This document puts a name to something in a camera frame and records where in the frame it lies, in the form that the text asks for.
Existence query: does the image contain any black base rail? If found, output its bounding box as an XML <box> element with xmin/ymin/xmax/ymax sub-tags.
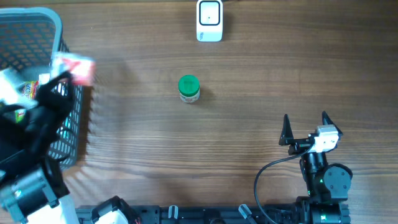
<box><xmin>73</xmin><ymin>203</ymin><xmax>351</xmax><ymax>224</ymax></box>

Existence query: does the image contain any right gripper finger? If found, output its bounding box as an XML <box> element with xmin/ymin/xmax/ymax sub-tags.
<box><xmin>279</xmin><ymin>114</ymin><xmax>294</xmax><ymax>142</ymax></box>
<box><xmin>322</xmin><ymin>111</ymin><xmax>343</xmax><ymax>136</ymax></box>

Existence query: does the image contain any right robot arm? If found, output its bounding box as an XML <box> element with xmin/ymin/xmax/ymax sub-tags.
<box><xmin>279</xmin><ymin>112</ymin><xmax>353</xmax><ymax>224</ymax></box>

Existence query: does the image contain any red pink candy box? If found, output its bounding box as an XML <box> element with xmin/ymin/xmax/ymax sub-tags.
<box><xmin>50</xmin><ymin>52</ymin><xmax>96</xmax><ymax>86</ymax></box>

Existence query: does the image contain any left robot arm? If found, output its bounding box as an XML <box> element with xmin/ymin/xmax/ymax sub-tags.
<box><xmin>1</xmin><ymin>72</ymin><xmax>79</xmax><ymax>223</ymax></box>

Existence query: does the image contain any white barcode scanner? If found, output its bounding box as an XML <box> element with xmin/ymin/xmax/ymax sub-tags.
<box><xmin>196</xmin><ymin>0</ymin><xmax>223</xmax><ymax>42</ymax></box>

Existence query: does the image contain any Haribo gummy candy bag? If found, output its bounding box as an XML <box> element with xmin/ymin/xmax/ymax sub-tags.
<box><xmin>15</xmin><ymin>81</ymin><xmax>40</xmax><ymax>123</ymax></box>

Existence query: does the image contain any grey plastic mesh basket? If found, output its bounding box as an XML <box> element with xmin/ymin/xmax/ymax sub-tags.
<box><xmin>1</xmin><ymin>7</ymin><xmax>83</xmax><ymax>170</ymax></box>

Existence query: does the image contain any green lid jar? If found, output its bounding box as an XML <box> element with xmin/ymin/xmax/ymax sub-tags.
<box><xmin>178</xmin><ymin>75</ymin><xmax>200</xmax><ymax>103</ymax></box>

